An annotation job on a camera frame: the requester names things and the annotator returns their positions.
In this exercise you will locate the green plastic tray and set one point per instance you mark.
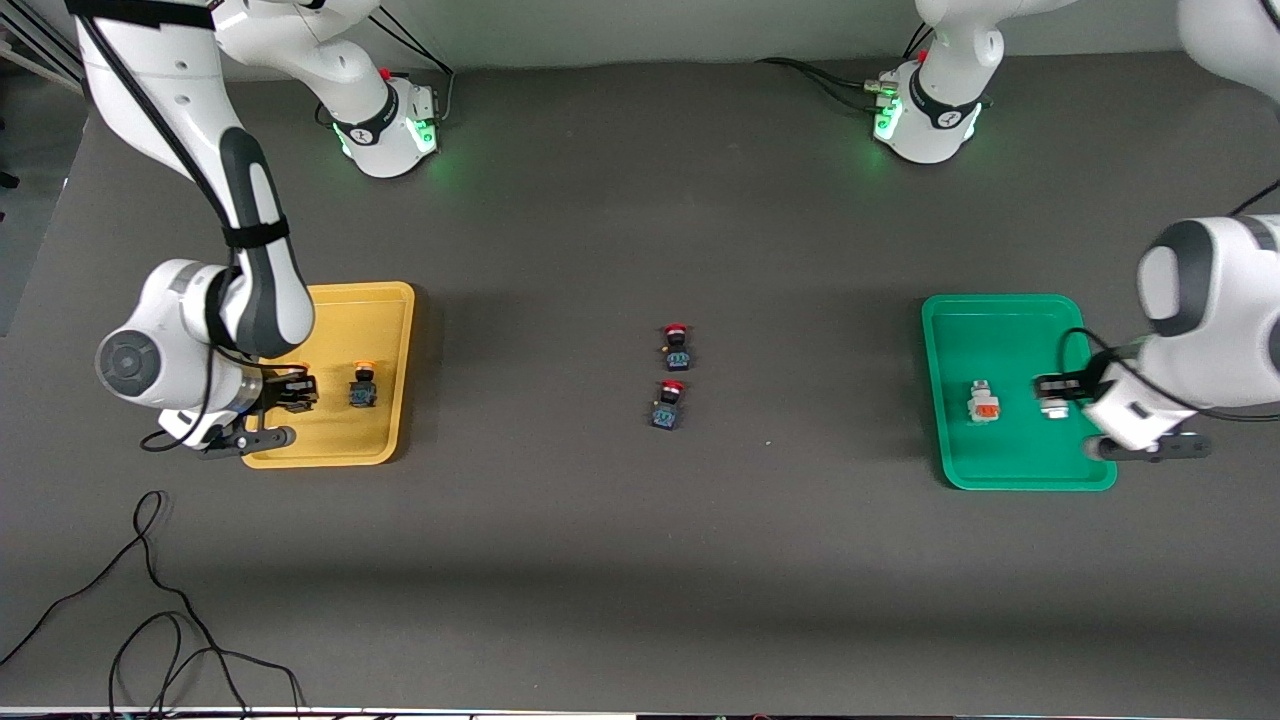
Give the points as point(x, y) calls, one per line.
point(1010, 460)

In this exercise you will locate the red mushroom push button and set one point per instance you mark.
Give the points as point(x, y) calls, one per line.
point(677, 350)
point(668, 408)

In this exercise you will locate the orange-capped white switch block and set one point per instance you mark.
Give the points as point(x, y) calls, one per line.
point(984, 403)

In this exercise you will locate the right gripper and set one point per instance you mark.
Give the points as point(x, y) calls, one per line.
point(277, 390)

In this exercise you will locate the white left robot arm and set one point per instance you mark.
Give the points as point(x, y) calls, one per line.
point(1210, 300)

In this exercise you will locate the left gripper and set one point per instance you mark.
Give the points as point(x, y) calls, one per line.
point(1082, 384)

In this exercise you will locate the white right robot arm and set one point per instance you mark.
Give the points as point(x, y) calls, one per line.
point(180, 110)

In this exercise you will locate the green push button green block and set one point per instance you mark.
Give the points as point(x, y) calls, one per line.
point(1054, 408)

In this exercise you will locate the yellow plastic tray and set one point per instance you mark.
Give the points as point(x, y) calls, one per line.
point(380, 320)

